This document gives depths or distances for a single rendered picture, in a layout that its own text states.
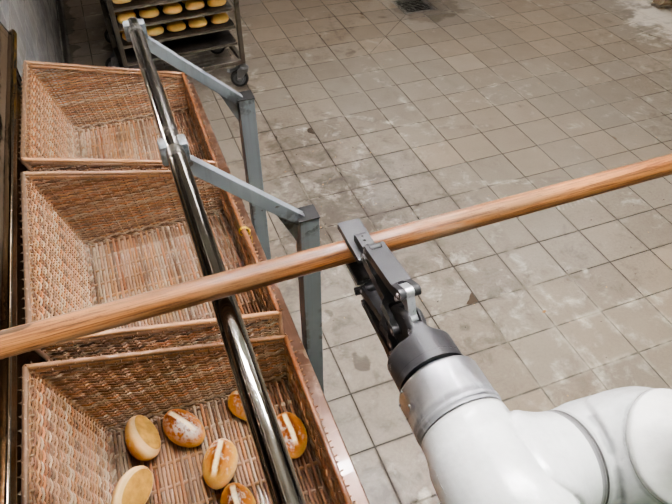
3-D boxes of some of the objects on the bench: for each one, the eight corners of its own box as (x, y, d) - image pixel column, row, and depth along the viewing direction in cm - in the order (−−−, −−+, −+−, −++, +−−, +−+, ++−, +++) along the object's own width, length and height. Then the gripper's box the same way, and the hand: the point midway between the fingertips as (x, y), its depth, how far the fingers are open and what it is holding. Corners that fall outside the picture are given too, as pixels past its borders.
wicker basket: (83, 784, 86) (9, 758, 66) (65, 440, 124) (15, 361, 104) (396, 646, 98) (410, 591, 78) (292, 372, 136) (285, 289, 116)
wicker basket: (68, 427, 126) (20, 347, 106) (53, 252, 163) (15, 169, 144) (290, 357, 139) (282, 273, 119) (228, 209, 176) (215, 127, 157)
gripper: (407, 341, 55) (319, 191, 71) (396, 431, 66) (321, 283, 82) (479, 318, 57) (377, 177, 73) (456, 409, 68) (372, 269, 84)
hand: (358, 250), depth 75 cm, fingers closed on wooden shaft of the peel, 3 cm apart
